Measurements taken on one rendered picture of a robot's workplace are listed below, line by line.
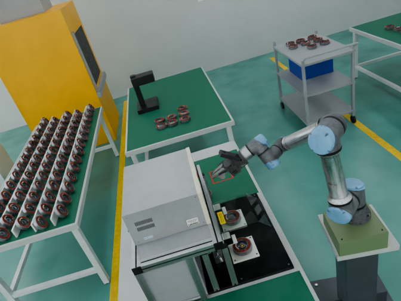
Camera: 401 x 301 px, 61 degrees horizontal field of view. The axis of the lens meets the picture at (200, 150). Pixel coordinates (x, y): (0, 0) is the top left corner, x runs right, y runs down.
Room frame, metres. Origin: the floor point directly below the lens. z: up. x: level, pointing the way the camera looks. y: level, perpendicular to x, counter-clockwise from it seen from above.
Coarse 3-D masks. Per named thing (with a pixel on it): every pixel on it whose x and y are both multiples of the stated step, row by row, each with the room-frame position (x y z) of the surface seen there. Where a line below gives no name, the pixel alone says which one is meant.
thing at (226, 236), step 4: (228, 232) 1.37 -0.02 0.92; (224, 236) 1.34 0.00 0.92; (228, 236) 1.34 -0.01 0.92; (232, 236) 1.37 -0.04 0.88; (224, 240) 1.32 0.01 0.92; (228, 240) 1.32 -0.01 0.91; (232, 240) 1.32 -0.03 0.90; (236, 240) 1.33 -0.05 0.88; (228, 244) 1.32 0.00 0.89; (216, 252) 1.32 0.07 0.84
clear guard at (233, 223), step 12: (216, 204) 1.45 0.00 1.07; (228, 204) 1.42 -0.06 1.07; (240, 204) 1.40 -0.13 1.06; (252, 204) 1.38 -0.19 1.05; (216, 216) 1.36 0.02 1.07; (228, 216) 1.33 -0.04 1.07; (240, 216) 1.31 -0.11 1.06; (252, 216) 1.28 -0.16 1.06; (264, 216) 1.31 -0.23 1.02; (228, 228) 1.25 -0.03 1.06
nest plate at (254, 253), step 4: (248, 236) 1.43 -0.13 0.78; (252, 240) 1.39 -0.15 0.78; (252, 244) 1.36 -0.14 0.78; (232, 248) 1.37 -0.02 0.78; (252, 248) 1.33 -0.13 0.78; (256, 248) 1.32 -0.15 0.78; (232, 252) 1.35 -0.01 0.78; (252, 252) 1.31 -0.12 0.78; (256, 252) 1.30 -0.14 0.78; (232, 256) 1.32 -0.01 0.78; (236, 256) 1.31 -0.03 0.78; (240, 256) 1.30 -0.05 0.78; (244, 256) 1.30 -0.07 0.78; (248, 256) 1.29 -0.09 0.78; (252, 256) 1.28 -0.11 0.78; (256, 256) 1.28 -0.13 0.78; (236, 260) 1.28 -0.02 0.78; (240, 260) 1.28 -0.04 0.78; (244, 260) 1.28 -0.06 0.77
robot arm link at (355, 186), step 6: (348, 180) 1.33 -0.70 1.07; (354, 180) 1.32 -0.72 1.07; (360, 180) 1.31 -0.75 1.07; (348, 186) 1.28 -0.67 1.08; (354, 186) 1.27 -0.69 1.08; (360, 186) 1.26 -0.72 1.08; (354, 192) 1.25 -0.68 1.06; (360, 192) 1.25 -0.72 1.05; (360, 198) 1.23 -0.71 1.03; (360, 204) 1.25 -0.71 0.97
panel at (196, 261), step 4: (196, 256) 1.24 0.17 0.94; (196, 260) 1.18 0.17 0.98; (196, 264) 1.14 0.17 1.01; (200, 264) 1.30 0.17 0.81; (196, 268) 1.14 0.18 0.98; (200, 268) 1.23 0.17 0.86; (200, 272) 1.17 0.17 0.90; (200, 276) 1.14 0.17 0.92; (200, 280) 1.14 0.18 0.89; (204, 280) 1.20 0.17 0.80; (204, 284) 1.14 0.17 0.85; (204, 288) 1.14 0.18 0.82
